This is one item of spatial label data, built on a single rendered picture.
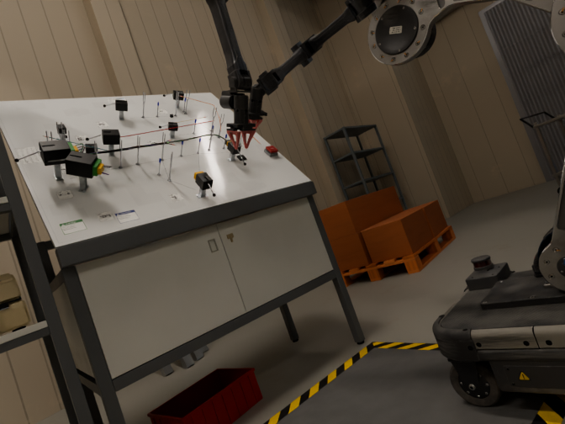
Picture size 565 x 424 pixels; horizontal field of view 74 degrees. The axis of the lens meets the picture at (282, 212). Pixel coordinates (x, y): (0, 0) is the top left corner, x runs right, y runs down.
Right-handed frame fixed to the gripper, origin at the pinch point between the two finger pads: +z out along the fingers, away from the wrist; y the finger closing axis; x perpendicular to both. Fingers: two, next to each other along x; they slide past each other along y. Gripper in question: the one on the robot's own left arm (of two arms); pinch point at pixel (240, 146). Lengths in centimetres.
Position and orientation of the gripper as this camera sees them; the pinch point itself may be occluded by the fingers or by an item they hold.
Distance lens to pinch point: 153.3
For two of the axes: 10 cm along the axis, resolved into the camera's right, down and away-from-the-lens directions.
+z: -0.3, 9.5, 3.0
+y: -6.7, 2.0, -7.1
